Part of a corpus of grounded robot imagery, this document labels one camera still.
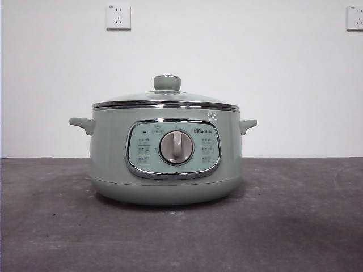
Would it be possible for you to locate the glass lid with green knob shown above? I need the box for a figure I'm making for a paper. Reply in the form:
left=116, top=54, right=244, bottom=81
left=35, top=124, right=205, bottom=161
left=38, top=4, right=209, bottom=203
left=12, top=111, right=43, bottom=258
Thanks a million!
left=92, top=74, right=240, bottom=110

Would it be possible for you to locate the pale green electric cooking pot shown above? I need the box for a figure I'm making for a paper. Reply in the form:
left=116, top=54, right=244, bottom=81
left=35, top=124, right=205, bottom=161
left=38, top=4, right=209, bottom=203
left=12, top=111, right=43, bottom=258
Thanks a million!
left=68, top=106, right=258, bottom=206

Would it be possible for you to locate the white wall socket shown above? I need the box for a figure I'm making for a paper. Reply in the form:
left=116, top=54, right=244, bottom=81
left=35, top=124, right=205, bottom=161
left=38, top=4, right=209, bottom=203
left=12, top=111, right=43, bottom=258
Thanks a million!
left=106, top=3, right=132, bottom=31
left=345, top=5, right=363, bottom=32

